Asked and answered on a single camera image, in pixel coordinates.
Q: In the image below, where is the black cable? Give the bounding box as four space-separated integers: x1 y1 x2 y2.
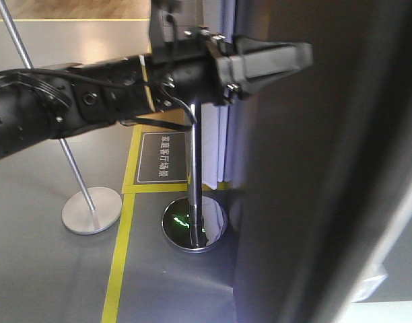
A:
0 13 199 133

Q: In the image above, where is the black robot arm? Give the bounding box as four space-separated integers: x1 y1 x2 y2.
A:
0 32 313 159

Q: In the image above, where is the chrome stanchion post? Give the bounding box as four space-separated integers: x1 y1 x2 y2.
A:
162 103 228 254

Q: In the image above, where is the dark floor sign plate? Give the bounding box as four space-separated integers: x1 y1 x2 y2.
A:
135 132 186 184

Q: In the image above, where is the white open fridge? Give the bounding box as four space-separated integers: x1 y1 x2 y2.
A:
229 1 412 322

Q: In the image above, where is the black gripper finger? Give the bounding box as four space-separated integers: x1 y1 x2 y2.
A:
233 35 312 98

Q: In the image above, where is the silver sign stand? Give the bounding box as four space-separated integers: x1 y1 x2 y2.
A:
0 1 123 236

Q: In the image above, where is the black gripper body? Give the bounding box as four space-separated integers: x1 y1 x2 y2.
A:
143 32 246 111

